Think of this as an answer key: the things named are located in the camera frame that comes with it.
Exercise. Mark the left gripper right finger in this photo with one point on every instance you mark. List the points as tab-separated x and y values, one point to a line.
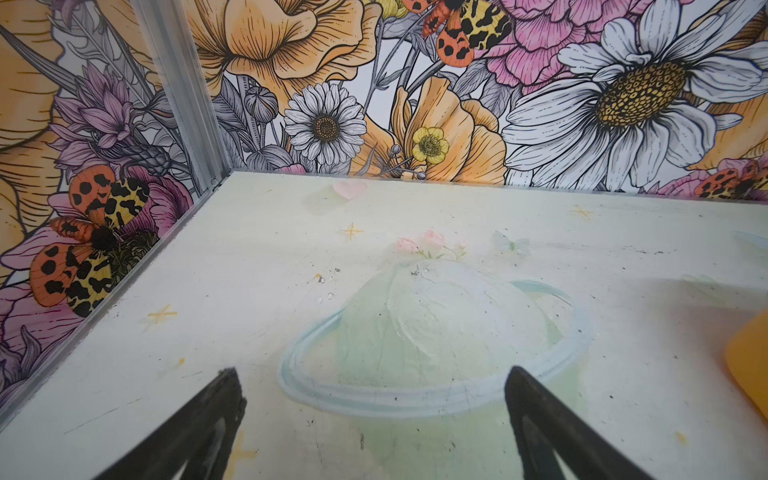
548	433

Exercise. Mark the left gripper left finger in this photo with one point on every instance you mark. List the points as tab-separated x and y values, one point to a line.
195	442

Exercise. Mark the yellow plastic bin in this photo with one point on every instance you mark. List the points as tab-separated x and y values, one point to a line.
746	360

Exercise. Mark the left aluminium frame post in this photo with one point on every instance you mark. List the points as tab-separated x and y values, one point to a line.
173	51

